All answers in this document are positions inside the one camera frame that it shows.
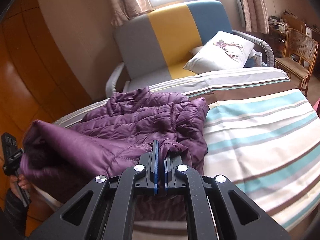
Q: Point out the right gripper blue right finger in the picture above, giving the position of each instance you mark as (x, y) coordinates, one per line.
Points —
(171, 162)

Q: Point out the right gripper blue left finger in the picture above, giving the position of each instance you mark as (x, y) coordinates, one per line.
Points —
(148, 184)

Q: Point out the purple quilted down jacket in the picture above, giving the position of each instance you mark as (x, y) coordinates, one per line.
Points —
(111, 138)

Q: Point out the left dark sleeve forearm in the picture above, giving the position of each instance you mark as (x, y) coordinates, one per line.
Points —
(16, 213)

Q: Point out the person's left hand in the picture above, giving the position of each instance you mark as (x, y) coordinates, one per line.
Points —
(21, 181)

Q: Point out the striped bed duvet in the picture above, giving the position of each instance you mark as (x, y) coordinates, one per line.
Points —
(261, 133)

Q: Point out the grey yellow blue sofa chair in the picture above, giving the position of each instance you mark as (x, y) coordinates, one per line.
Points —
(156, 46)

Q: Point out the white floral pillow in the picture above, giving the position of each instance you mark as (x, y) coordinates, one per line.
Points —
(224, 51)

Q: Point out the glass jar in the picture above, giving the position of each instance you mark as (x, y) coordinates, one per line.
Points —
(258, 58)

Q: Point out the red cloth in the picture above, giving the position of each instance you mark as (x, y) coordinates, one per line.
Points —
(316, 107)

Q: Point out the rattan wooden chair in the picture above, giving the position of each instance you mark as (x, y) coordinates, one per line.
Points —
(300, 55)

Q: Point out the cluttered wooden desk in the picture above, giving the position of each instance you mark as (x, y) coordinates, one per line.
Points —
(278, 27)

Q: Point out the pink patterned curtain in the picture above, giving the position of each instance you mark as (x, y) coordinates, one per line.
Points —
(255, 16)

